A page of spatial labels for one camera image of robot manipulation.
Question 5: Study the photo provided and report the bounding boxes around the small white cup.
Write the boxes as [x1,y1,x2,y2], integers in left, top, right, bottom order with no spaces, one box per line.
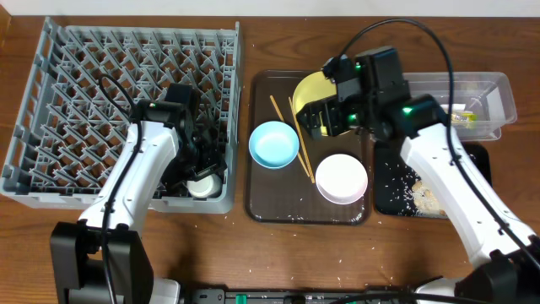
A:
[186,174,223,198]

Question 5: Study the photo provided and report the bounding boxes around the yellow round plate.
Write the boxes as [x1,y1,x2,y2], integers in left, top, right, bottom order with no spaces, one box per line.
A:
[292,72,337,139]

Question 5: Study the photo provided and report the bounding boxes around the white bowl with food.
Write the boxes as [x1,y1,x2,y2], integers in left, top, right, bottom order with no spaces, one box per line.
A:
[315,154,369,205]

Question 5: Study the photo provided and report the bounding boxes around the light blue bowl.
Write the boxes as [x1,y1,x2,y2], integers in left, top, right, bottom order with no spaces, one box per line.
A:
[248,121,300,170]

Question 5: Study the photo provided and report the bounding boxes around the green snack wrapper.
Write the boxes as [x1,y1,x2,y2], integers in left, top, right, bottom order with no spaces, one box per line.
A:
[451,111,478,128]

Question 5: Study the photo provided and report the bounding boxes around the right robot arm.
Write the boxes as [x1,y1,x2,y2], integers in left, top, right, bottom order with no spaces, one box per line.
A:
[293,46,539,303]

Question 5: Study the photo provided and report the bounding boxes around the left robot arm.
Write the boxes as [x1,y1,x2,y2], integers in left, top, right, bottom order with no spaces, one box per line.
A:
[50,84,227,303]

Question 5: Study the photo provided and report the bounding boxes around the black waste tray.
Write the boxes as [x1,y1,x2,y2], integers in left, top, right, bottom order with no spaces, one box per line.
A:
[373,138,493,220]

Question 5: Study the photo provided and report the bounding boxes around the clear plastic waste bin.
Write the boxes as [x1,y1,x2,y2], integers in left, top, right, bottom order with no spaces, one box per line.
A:
[404,72,517,141]

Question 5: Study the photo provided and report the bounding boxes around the grey plastic dishwasher rack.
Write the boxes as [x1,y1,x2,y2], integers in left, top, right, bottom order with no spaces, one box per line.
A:
[1,19,243,214]

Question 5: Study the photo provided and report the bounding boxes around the wooden chopstick right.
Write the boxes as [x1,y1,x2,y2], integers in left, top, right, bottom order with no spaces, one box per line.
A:
[288,97,316,184]

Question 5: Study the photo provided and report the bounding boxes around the wooden chopstick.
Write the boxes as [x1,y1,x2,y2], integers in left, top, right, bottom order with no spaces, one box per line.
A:
[288,97,316,184]
[269,95,311,178]

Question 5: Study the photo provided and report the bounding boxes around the wooden chopstick left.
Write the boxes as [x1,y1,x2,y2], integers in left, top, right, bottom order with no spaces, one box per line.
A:
[269,95,311,178]

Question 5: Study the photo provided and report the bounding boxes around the dark brown serving tray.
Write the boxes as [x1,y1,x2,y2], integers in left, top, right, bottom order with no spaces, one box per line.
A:
[245,70,372,225]

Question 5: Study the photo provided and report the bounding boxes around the rice and food scraps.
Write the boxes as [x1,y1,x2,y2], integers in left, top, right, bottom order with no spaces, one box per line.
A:
[401,171,446,219]

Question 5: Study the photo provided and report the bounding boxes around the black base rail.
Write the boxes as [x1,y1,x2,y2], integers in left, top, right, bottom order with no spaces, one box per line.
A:
[181,287,423,304]

